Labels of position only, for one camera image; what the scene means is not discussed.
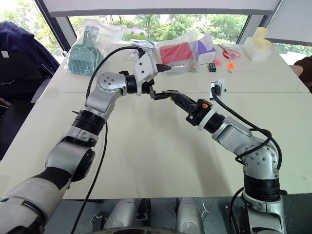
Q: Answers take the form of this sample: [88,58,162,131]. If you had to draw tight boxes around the red handled scissors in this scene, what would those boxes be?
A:
[217,43,242,59]

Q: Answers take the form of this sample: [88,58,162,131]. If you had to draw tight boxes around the white window blind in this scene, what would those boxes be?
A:
[41,0,283,18]

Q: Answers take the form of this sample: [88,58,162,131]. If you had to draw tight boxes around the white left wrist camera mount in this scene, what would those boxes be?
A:
[133,53,158,96]

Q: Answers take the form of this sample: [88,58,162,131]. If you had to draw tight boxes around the dark blue jacket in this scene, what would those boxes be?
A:
[0,21,60,104]

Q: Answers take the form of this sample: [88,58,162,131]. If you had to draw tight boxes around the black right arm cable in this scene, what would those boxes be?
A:
[211,84,283,234]

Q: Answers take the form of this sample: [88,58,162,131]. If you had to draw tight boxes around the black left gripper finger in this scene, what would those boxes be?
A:
[155,63,173,73]
[149,89,173,101]

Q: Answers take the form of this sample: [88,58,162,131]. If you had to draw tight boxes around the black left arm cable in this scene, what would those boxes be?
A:
[70,46,146,234]

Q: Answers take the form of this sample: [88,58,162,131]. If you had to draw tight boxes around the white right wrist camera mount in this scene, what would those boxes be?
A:
[196,78,228,132]

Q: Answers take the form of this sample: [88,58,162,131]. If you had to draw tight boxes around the blue white packet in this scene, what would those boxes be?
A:
[130,39,157,53]

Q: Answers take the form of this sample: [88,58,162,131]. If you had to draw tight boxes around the person in brown sleeve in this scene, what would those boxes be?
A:
[289,55,312,94]

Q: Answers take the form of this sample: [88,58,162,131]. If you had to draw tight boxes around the red flat box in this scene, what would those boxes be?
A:
[159,41,196,65]

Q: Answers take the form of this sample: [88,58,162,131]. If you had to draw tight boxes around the green plastic dustpan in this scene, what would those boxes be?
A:
[67,25,104,77]

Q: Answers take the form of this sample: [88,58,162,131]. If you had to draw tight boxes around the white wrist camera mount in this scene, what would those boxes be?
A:
[133,53,158,96]
[196,78,228,132]

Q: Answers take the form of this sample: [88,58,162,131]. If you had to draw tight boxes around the clear plastic bag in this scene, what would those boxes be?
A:
[155,31,215,77]
[62,18,128,78]

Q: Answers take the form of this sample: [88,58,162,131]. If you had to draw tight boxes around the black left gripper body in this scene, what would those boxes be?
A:
[140,79,156,95]

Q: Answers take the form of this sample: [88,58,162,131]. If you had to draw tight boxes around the purple white carton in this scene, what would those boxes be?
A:
[191,39,218,65]

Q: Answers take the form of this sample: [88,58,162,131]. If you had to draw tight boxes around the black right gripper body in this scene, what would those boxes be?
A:
[185,98,211,127]

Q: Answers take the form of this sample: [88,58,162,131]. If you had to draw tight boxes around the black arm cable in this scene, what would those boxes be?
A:
[70,46,146,234]
[211,84,283,234]

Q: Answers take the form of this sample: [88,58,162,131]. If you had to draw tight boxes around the silver rounded robot leg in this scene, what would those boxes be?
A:
[103,198,143,230]
[175,197,205,231]

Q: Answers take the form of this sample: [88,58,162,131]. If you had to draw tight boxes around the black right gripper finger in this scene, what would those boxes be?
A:
[171,93,198,108]
[172,97,195,113]

